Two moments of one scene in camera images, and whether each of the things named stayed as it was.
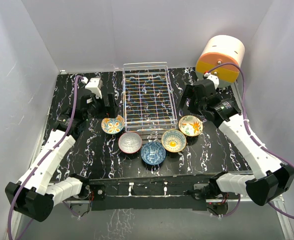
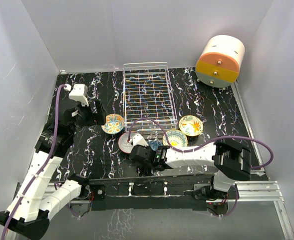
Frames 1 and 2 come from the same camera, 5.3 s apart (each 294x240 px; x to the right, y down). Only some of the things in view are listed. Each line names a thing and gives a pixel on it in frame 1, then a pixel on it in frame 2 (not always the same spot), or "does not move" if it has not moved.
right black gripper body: x=197 y=107 to x=149 y=166
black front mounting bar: x=153 y=194 does not move
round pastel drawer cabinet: x=219 y=49 does not move
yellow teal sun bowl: x=173 y=141 does not move
